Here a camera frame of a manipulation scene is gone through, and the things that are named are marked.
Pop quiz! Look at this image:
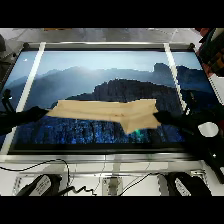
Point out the beige garment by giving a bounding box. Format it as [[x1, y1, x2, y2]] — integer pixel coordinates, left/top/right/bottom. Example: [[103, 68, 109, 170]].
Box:
[[46, 98, 162, 135]]

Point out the black cable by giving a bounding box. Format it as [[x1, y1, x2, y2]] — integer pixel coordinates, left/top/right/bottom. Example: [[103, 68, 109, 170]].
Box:
[[0, 158, 98, 197], [118, 172, 168, 197]]

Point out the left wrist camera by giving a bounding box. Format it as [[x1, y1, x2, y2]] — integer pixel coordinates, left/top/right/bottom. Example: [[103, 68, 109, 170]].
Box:
[[1, 88, 16, 114]]

